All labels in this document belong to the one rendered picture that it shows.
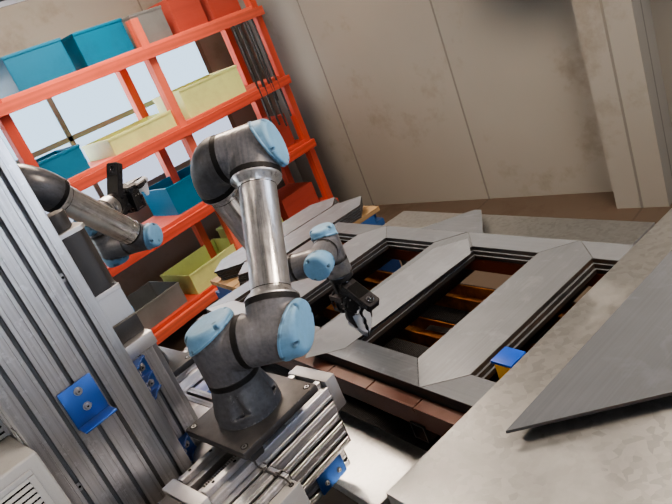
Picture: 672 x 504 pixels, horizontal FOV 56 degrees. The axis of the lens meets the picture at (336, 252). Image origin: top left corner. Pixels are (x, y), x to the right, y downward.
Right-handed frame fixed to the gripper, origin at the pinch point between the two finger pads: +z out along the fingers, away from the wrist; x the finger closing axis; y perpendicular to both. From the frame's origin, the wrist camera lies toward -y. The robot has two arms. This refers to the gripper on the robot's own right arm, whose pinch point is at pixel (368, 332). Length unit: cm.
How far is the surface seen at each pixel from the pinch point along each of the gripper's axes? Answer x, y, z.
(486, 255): -52, -3, 3
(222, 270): -13, 121, 2
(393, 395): 15.1, -24.8, 3.7
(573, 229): -86, -13, 11
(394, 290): -22.1, 11.0, 0.8
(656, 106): -255, 40, 28
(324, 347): 10.3, 9.6, 0.7
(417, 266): -37.0, 14.3, 0.8
